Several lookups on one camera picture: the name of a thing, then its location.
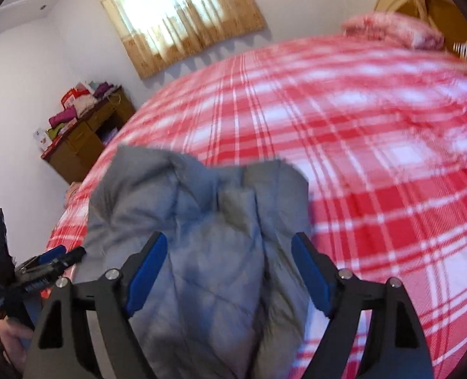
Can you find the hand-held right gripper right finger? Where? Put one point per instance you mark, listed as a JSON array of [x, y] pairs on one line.
[[312, 272]]

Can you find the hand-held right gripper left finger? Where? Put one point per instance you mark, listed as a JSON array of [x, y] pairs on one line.
[[148, 272]]

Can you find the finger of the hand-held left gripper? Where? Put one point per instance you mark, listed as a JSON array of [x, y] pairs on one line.
[[69, 256], [50, 253]]

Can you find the grey puffer jacket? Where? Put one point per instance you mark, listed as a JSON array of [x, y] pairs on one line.
[[201, 264]]

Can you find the purple clothes in desk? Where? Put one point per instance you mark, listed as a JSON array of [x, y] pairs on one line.
[[110, 135]]

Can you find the person's left hand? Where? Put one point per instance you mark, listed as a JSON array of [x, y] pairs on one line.
[[14, 339]]

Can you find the brown wooden desk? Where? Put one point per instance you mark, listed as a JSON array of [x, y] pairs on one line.
[[83, 146]]

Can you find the green folded cloth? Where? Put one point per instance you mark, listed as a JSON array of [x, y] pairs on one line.
[[56, 132]]

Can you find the red plaid bed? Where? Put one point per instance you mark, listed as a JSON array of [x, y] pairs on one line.
[[355, 158]]

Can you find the magenta folded cloth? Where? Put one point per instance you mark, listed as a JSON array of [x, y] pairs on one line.
[[63, 117]]

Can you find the pale pink folded cloth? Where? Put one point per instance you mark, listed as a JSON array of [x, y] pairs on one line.
[[85, 106]]

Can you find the purple folded cloth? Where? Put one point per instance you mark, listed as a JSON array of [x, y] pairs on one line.
[[104, 90]]

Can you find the pink pillow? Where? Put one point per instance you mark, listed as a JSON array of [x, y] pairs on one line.
[[391, 29]]

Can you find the wide beige window curtain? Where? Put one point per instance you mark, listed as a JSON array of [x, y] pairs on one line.
[[178, 15]]

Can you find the wooden arched headboard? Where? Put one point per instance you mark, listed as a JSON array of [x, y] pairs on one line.
[[442, 12]]

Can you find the white wall paper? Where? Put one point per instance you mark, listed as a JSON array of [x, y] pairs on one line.
[[40, 138]]

